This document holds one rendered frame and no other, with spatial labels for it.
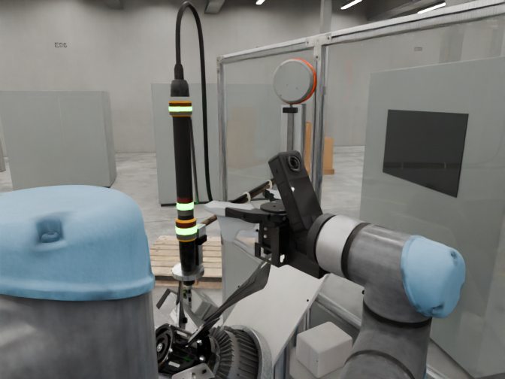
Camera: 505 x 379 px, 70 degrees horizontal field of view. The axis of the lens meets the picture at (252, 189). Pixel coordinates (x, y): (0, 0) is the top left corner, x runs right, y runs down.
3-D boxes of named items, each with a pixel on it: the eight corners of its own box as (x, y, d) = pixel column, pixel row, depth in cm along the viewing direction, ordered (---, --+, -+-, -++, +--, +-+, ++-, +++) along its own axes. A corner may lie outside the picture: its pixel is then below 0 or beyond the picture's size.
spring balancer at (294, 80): (276, 104, 141) (270, 104, 135) (277, 60, 137) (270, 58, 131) (317, 104, 135) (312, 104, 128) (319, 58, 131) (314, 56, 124)
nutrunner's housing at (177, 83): (186, 277, 83) (176, 65, 71) (201, 281, 81) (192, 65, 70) (176, 286, 79) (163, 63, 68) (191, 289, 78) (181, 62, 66)
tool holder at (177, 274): (188, 260, 86) (186, 221, 83) (215, 265, 83) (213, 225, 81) (164, 277, 78) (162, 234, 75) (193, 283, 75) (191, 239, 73)
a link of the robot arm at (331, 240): (343, 229, 42) (381, 215, 47) (312, 219, 45) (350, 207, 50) (339, 289, 43) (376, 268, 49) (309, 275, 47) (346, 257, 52)
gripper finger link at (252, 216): (221, 219, 53) (279, 226, 50) (221, 210, 53) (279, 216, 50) (233, 210, 57) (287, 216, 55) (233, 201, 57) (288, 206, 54)
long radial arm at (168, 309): (228, 346, 114) (201, 335, 107) (215, 368, 113) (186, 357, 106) (193, 302, 138) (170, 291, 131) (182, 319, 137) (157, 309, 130)
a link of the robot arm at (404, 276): (431, 341, 35) (443, 261, 33) (338, 296, 43) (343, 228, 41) (463, 311, 40) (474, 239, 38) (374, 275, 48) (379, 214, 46)
